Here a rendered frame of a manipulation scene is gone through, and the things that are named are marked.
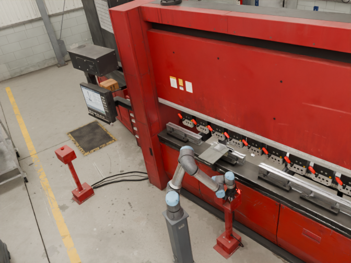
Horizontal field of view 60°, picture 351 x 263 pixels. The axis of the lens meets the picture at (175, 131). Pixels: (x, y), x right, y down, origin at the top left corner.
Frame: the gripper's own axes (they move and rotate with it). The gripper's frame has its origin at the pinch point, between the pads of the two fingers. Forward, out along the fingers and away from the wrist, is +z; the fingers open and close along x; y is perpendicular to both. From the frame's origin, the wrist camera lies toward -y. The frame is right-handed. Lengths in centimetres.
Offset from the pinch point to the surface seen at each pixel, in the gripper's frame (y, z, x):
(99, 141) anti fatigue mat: -5, 71, 287
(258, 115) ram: 39, -77, -4
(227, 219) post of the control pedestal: -3.5, 28.7, 4.1
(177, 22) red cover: 37, -144, 75
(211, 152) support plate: 20, -25, 38
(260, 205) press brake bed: 21.7, 14.0, -17.0
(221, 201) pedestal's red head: -6.4, -1.0, 6.2
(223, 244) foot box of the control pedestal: -14, 61, 4
